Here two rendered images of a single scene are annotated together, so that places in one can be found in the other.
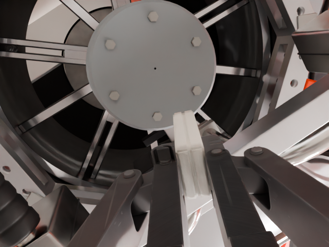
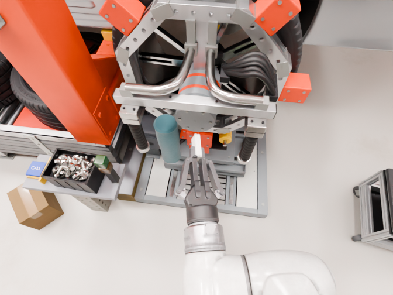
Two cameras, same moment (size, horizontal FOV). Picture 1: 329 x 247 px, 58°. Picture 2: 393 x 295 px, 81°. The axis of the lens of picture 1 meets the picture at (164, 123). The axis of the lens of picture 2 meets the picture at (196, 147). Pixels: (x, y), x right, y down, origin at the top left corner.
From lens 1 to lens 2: 0.63 m
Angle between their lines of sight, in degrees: 77
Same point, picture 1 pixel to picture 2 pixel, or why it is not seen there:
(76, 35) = (229, 30)
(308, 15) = (121, 62)
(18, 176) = not seen: hidden behind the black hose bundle
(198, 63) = (182, 115)
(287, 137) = (166, 104)
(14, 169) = not seen: hidden behind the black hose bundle
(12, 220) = (247, 141)
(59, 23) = not seen: outside the picture
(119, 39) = (199, 128)
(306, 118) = (157, 104)
